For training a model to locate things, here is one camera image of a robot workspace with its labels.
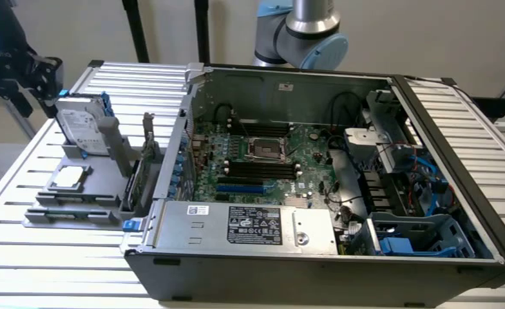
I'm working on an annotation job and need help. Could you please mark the silver square CPU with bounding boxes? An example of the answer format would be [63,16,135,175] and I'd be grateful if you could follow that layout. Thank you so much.
[51,165,93,191]

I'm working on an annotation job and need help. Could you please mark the black RAM slot bank short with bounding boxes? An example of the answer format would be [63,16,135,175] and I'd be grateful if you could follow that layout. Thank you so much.
[227,121,291,136]

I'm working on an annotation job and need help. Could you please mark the black expansion slot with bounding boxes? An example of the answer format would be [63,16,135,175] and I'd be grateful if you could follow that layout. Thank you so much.
[215,176,265,185]

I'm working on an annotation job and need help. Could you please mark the blue expansion slot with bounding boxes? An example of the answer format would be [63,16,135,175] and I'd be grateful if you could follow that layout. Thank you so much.
[214,183,265,196]

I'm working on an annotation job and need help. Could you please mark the black RAM slot bank long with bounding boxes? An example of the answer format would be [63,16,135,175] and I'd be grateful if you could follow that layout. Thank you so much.
[225,160,299,180]

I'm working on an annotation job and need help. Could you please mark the grey metal stand leg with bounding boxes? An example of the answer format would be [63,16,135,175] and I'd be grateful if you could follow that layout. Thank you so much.
[2,102,37,140]

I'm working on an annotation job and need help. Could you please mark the silver hard disk blue rails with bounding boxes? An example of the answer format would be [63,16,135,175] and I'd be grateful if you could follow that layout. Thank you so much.
[54,92,114,158]

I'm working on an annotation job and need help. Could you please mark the black stand pole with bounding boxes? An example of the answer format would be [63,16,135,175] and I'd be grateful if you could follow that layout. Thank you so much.
[193,0,211,64]
[121,0,150,64]

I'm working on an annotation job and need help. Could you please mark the green RAM stick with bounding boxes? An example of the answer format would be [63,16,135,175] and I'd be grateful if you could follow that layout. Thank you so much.
[25,209,111,218]
[37,191,119,199]

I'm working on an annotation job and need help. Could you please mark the grey parts rack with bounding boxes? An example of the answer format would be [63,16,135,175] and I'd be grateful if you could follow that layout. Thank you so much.
[21,117,167,228]

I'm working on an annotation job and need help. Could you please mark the silver power supply unit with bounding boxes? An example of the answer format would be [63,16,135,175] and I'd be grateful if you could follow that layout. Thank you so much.
[141,200,339,256]

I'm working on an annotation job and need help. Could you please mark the green motherboard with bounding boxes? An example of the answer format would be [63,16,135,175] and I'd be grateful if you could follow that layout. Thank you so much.
[187,123,343,207]

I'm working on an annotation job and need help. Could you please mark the silver chipset heat sink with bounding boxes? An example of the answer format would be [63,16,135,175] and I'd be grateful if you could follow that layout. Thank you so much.
[283,196,314,209]

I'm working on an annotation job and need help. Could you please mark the grey metal disk bay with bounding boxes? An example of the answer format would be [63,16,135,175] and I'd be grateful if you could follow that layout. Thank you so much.
[342,90,427,173]

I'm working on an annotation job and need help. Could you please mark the open black PC case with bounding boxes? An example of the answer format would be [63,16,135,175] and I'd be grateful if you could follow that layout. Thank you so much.
[122,62,505,303]

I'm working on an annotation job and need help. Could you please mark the black fan shroud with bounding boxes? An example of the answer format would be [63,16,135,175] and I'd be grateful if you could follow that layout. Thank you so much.
[358,169,413,217]

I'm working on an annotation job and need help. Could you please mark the blue plastic drive cage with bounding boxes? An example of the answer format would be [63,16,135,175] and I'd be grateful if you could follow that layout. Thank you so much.
[362,211,473,259]

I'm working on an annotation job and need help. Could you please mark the graphics card metal bracket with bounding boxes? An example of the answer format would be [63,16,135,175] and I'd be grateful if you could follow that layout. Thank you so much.
[119,111,163,214]

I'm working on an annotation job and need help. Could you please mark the black looped wire short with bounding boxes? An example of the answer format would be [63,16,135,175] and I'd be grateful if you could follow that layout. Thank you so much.
[211,102,235,125]

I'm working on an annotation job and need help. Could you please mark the CPU socket metal frame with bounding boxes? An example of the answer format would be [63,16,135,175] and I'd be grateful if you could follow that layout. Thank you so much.
[239,136,291,162]

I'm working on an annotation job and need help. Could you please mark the black looped wire long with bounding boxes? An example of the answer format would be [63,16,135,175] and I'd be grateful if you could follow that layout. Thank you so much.
[330,91,363,130]

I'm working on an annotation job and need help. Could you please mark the blue data wire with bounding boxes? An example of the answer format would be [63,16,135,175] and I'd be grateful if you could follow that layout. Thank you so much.
[409,153,455,212]

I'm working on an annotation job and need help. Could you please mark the black bracket block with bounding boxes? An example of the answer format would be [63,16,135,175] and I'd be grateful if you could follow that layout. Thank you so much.
[470,96,505,118]

